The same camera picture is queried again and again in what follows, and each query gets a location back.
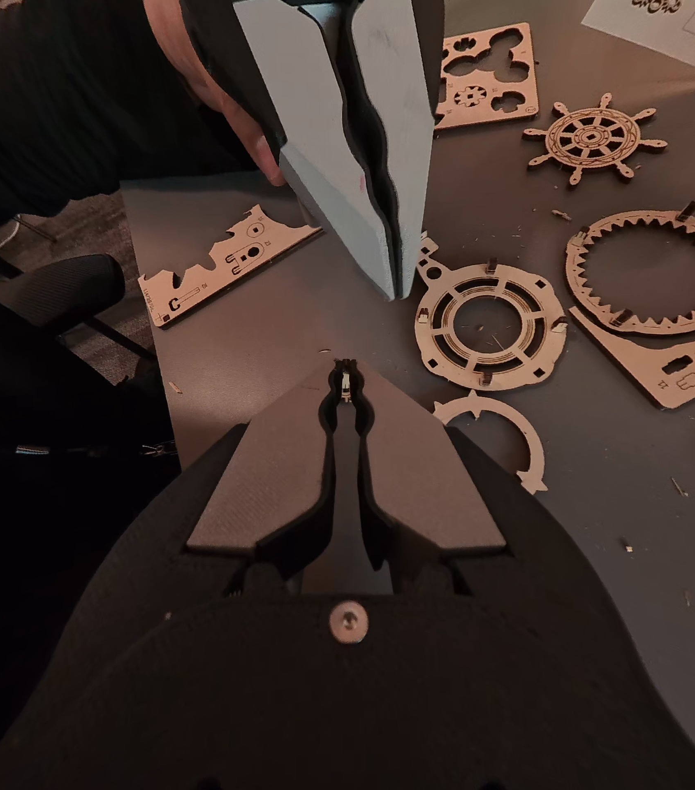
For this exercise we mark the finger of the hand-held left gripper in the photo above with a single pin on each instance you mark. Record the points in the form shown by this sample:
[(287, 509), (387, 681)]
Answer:
[(286, 62), (403, 74)]

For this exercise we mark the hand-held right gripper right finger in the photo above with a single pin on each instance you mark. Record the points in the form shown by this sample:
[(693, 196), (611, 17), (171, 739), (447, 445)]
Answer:
[(434, 481)]

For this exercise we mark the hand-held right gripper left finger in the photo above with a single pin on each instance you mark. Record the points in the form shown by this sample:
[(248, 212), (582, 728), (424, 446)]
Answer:
[(261, 481)]

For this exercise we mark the round slotted wooden plate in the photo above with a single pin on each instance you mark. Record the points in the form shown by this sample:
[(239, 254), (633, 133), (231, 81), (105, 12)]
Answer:
[(440, 345)]

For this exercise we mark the person's left forearm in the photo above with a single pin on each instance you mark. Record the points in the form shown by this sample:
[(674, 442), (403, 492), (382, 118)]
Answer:
[(45, 92)]

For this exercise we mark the person's left hand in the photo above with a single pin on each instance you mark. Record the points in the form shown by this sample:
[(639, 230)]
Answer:
[(242, 139)]

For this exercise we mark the wooden sheet with clover cut-outs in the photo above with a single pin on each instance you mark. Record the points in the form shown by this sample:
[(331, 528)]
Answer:
[(526, 68)]

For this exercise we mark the jagged-edged wooden offcut sheet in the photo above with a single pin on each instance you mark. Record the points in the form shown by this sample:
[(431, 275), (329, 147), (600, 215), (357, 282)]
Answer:
[(199, 290)]

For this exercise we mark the wooden ship wheel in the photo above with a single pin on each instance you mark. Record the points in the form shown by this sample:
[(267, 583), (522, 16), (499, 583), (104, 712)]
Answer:
[(594, 139)]

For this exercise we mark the loose wooden peg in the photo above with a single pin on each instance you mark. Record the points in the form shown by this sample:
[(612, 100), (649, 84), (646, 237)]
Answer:
[(561, 215)]

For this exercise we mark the folded assembly instruction sheet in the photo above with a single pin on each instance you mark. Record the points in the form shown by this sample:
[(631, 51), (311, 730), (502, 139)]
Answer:
[(662, 37)]

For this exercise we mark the black swivel office chair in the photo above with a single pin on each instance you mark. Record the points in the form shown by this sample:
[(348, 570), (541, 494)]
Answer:
[(64, 284)]

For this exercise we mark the wooden frame offcut sheet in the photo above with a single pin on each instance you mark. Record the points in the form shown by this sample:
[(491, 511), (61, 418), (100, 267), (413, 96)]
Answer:
[(643, 370)]

